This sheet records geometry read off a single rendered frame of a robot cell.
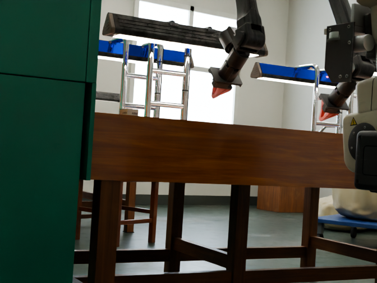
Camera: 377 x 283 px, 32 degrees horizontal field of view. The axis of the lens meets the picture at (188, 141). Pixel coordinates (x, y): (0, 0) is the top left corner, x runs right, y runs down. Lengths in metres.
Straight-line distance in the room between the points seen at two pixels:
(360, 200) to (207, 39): 3.15
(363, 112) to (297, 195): 6.51
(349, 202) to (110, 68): 3.57
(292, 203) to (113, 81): 2.61
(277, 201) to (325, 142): 5.90
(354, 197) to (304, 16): 4.30
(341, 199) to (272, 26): 4.29
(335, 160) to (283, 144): 0.22
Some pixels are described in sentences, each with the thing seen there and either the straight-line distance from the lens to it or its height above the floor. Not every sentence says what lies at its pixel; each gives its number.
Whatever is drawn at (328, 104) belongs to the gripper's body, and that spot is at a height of 0.86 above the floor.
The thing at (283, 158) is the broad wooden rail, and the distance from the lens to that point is 2.15.
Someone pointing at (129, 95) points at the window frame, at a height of 1.27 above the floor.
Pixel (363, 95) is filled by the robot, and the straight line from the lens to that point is 1.81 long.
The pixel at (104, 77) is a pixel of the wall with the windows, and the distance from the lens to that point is 7.74.
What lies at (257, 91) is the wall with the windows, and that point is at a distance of 8.95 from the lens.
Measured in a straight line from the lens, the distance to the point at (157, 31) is 2.27.
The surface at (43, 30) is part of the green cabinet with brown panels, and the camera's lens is 1.77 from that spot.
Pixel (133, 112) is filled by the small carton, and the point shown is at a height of 0.78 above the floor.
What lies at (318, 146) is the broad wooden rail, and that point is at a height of 0.71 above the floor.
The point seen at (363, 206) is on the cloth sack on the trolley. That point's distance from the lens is 5.29.
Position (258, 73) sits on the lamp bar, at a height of 1.06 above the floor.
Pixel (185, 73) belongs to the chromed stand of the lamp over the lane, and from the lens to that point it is 2.51.
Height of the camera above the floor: 0.68
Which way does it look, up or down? 1 degrees up
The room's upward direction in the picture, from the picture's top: 4 degrees clockwise
